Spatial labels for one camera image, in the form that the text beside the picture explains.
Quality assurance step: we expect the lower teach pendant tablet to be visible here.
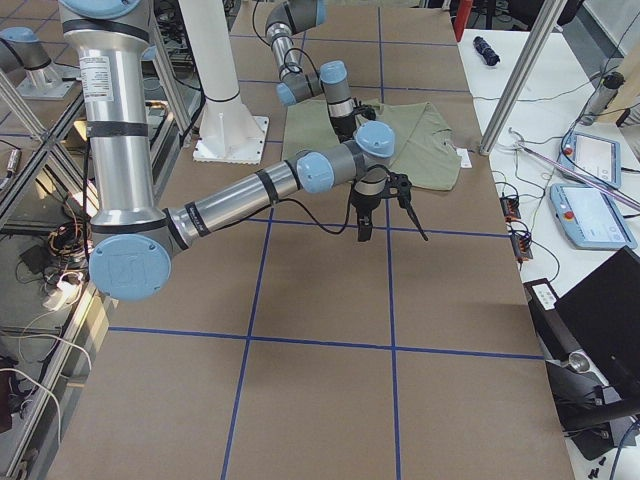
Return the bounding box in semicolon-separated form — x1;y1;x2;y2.
549;184;638;250

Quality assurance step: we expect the teach pendant tablet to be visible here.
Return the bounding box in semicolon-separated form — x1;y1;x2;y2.
558;132;621;189
549;184;638;250

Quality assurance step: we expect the orange electronics board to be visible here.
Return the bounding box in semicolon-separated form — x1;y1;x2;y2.
499;196;521;222
510;230;533;263

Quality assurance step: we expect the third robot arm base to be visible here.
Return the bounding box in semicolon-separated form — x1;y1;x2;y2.
1;27;79;100

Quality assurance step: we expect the black camera stand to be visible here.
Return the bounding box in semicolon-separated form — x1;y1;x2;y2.
546;352;639;460

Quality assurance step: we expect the black box device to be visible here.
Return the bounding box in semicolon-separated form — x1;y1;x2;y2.
524;247;639;398

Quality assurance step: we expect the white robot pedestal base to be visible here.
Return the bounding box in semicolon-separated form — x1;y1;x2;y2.
179;0;269;165

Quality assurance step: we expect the aluminium frame post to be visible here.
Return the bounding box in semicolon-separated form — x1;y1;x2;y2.
479;0;567;156

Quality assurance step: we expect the white shirt price tag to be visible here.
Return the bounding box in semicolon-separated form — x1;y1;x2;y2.
456;147;473;169

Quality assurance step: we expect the white side table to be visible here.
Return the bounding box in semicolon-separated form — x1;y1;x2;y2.
458;29;611;295

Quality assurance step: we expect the dark blue folded cloth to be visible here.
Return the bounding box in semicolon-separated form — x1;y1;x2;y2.
472;36;500;67

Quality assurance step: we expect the olive green long-sleeve shirt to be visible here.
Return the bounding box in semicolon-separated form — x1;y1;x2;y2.
282;99;461;191

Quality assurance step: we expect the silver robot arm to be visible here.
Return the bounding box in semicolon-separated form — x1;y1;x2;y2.
59;1;412;301
265;1;357;142

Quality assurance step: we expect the upper teach pendant tablet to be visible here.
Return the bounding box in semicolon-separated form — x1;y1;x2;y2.
558;132;621;189

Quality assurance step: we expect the grey metal water bottle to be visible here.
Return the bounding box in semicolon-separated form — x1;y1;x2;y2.
579;71;625;126

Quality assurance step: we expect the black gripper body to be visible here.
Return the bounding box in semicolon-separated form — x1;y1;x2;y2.
331;114;358;141
350;177;387;218

